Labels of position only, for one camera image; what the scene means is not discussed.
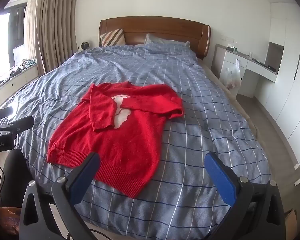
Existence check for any window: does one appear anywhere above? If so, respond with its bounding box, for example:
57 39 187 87
0 5 27 80

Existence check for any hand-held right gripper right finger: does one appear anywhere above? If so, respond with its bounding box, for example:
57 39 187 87
204 151 287 240

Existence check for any beige curtain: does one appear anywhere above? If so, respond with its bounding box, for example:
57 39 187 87
36 0 78 75

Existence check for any striped cushion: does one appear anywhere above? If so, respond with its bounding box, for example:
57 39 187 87
100 28 127 47

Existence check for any white desk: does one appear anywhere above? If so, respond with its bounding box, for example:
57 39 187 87
211 43 279 98

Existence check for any person's leg in black pants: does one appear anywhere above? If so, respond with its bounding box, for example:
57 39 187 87
1 149 39 207

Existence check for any white plastic bag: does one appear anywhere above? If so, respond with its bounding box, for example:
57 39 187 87
219 59 242 90

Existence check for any cardboard box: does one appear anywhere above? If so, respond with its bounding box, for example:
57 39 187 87
284 209 298 230

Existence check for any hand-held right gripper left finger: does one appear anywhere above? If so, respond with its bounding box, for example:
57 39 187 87
20 152 101 240

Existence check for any pile of clothes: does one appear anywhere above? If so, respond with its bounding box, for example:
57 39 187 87
0 59 37 93

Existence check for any red knitted sweater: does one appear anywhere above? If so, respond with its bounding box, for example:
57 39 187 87
46 81 184 199

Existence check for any blue checked pillow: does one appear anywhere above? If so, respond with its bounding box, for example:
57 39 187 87
144 33 192 49

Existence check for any small white fan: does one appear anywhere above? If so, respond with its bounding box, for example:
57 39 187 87
77 41 90 53

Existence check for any wooden bed headboard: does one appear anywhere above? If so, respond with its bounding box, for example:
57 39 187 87
99 16 212 60

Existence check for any blue checked blanket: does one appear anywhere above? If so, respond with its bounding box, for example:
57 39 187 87
5 40 273 240

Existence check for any white sheer curtain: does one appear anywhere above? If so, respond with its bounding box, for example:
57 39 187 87
24 0 44 73

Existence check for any white wardrobe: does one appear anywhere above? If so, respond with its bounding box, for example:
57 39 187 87
251 0 300 165

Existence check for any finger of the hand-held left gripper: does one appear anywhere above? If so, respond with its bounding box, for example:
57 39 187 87
0 107 14 122
0 116 35 133

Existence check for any white window seat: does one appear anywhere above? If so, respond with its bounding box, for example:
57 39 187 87
0 62 40 108

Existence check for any black cable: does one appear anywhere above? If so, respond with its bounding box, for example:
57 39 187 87
0 164 4 207

